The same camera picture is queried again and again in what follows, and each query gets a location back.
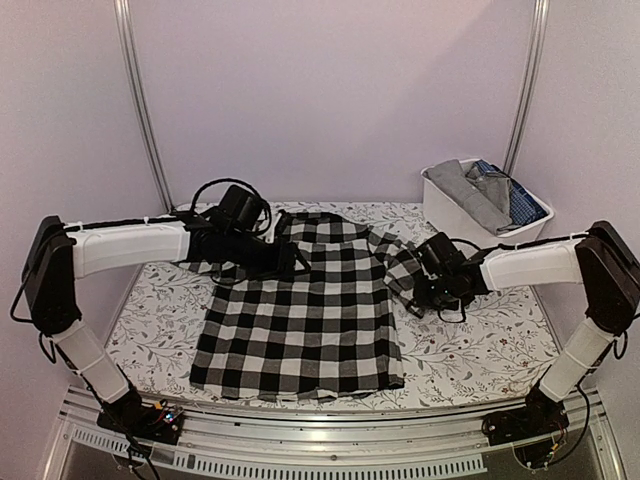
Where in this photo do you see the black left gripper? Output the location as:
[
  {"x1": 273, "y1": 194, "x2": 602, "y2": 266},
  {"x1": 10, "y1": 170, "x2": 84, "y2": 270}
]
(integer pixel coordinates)
[{"x1": 225, "y1": 229, "x2": 313, "y2": 283}]

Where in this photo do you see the white plastic bin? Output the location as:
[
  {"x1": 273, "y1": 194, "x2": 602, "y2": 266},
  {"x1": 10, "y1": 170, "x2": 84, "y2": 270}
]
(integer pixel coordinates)
[{"x1": 421, "y1": 159, "x2": 554, "y2": 247}]

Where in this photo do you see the black white checkered shirt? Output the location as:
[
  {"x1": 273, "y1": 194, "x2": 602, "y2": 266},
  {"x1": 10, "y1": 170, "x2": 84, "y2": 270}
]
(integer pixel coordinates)
[{"x1": 189, "y1": 212, "x2": 424, "y2": 401}]

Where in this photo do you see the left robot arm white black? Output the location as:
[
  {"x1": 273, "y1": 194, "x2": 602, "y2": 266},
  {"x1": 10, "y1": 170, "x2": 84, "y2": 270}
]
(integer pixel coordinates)
[{"x1": 14, "y1": 179, "x2": 310, "y2": 434}]

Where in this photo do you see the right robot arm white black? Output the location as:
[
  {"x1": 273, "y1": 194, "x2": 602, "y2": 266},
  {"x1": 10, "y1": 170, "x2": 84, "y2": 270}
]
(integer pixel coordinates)
[{"x1": 416, "y1": 221, "x2": 639, "y2": 436}]

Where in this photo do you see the grey long sleeve shirt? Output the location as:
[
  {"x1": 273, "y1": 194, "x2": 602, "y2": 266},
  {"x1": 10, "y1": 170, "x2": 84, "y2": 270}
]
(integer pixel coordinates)
[{"x1": 425, "y1": 159, "x2": 514, "y2": 235}]

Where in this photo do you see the floral patterned table mat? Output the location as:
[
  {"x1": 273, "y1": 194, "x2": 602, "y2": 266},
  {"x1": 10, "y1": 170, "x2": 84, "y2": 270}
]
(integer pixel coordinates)
[{"x1": 97, "y1": 201, "x2": 569, "y2": 412}]

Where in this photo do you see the blue checkered shirt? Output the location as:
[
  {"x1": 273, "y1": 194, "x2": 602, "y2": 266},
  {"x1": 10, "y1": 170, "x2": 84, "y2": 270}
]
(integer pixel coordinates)
[{"x1": 468, "y1": 160, "x2": 549, "y2": 229}]

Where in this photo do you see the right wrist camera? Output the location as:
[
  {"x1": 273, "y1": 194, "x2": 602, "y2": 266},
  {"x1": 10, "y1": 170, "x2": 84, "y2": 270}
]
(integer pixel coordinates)
[{"x1": 417, "y1": 232, "x2": 465, "y2": 280}]

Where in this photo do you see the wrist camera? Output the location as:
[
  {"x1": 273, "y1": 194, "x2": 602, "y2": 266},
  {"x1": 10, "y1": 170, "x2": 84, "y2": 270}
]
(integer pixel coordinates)
[
  {"x1": 417, "y1": 232, "x2": 465, "y2": 280},
  {"x1": 218, "y1": 185, "x2": 264, "y2": 231}
]

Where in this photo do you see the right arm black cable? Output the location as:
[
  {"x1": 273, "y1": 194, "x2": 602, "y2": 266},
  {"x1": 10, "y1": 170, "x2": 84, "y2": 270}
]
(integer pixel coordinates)
[{"x1": 434, "y1": 237, "x2": 506, "y2": 324}]

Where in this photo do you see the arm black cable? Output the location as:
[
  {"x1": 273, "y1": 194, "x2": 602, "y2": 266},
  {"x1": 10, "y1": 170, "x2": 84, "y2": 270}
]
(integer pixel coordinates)
[
  {"x1": 434, "y1": 237, "x2": 506, "y2": 324},
  {"x1": 189, "y1": 177, "x2": 291, "y2": 286}
]

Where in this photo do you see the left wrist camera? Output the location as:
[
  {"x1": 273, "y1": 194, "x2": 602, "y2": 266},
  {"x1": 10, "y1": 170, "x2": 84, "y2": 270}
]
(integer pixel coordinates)
[{"x1": 218, "y1": 185, "x2": 264, "y2": 231}]

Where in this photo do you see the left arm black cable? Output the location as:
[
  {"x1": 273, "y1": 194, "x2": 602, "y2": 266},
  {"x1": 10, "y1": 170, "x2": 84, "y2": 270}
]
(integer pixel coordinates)
[{"x1": 189, "y1": 177, "x2": 291, "y2": 286}]

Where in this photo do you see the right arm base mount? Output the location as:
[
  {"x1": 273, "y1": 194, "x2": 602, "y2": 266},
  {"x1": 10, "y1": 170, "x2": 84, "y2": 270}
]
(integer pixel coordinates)
[{"x1": 481, "y1": 386, "x2": 569, "y2": 446}]

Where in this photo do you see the aluminium front rail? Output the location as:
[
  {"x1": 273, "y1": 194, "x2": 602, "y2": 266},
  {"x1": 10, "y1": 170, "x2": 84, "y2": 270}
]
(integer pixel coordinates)
[{"x1": 43, "y1": 389, "x2": 631, "y2": 479}]

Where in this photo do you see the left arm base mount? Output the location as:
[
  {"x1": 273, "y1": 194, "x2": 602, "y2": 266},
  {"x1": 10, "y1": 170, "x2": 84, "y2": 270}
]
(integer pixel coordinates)
[{"x1": 97, "y1": 389, "x2": 184, "y2": 445}]

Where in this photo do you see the right aluminium frame post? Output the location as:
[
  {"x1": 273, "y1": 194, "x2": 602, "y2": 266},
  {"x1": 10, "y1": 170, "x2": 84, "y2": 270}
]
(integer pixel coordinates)
[{"x1": 503, "y1": 0, "x2": 550, "y2": 174}]

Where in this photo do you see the aluminium frame post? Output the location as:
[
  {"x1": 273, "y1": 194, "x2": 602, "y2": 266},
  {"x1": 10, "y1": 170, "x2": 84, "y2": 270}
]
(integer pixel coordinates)
[
  {"x1": 114, "y1": 0, "x2": 174, "y2": 211},
  {"x1": 503, "y1": 0, "x2": 550, "y2": 174}
]

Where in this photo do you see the left aluminium frame post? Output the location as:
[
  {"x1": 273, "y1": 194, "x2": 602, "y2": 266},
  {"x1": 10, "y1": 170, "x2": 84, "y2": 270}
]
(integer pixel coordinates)
[{"x1": 114, "y1": 0, "x2": 174, "y2": 211}]

